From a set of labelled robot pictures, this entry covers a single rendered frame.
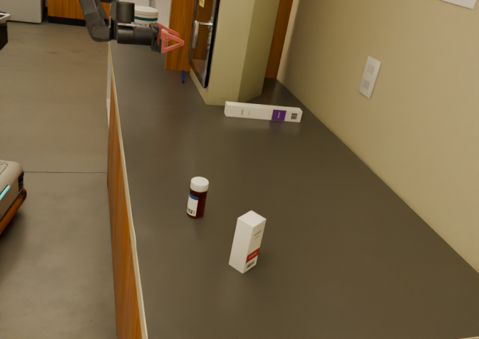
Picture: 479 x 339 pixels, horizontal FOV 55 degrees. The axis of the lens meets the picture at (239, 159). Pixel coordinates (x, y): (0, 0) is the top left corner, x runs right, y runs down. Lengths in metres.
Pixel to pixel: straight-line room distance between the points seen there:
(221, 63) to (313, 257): 0.82
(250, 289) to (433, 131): 0.65
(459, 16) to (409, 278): 0.62
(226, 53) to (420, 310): 1.00
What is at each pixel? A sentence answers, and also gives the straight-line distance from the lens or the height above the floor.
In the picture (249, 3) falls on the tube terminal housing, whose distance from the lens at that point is 1.54.
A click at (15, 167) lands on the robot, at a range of 2.53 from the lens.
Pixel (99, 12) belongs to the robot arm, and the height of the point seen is 1.20.
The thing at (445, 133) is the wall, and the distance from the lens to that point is 1.22.
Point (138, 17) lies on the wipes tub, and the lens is 2.26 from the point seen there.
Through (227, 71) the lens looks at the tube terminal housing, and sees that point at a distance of 1.58.
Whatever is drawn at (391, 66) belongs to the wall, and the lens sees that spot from 1.40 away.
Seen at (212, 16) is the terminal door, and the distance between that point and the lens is 1.54.
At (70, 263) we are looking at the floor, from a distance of 2.32.
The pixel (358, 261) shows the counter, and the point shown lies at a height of 0.94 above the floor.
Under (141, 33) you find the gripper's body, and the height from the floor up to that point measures 1.16.
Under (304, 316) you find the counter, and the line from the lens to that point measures 0.82.
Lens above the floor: 1.50
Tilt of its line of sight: 26 degrees down
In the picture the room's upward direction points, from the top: 11 degrees clockwise
